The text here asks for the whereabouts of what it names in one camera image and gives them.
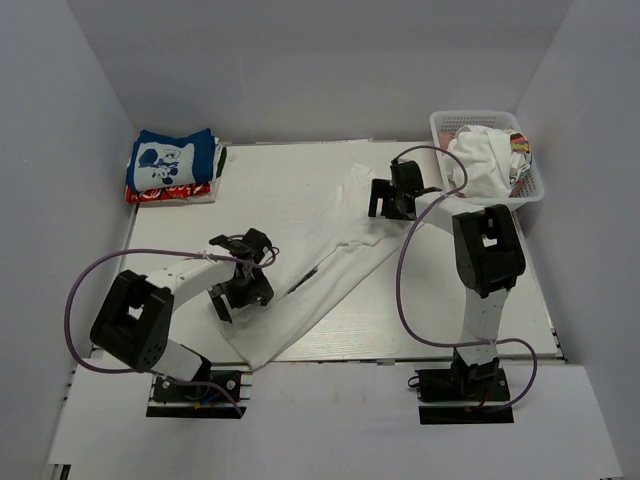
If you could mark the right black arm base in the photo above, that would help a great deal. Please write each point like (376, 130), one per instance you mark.
(442, 402)

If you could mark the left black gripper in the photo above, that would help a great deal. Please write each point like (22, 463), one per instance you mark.
(259, 289)

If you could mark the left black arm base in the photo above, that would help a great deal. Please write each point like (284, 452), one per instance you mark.
(169, 400)

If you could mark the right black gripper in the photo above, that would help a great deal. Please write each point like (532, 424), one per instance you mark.
(382, 189)

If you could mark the white t-shirt with colourful print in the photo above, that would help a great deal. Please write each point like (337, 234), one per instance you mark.
(495, 160)

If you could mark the white t-shirt with robot print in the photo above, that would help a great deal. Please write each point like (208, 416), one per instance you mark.
(315, 271)

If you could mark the red folded t-shirt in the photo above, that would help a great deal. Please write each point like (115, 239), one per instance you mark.
(192, 193)

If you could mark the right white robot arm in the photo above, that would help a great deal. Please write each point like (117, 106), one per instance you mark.
(488, 254)

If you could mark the blue folded Mickey t-shirt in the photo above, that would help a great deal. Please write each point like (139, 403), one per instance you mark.
(160, 161)

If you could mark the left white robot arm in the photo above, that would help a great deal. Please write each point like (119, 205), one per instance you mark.
(134, 320)

